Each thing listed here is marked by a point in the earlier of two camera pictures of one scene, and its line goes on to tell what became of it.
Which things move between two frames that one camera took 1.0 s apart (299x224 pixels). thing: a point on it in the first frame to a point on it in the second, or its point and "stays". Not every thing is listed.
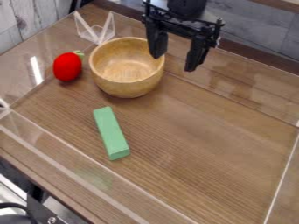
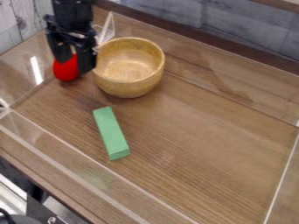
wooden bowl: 124,66 stays
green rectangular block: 111,132 stays
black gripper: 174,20 to 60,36
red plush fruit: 67,65 stays
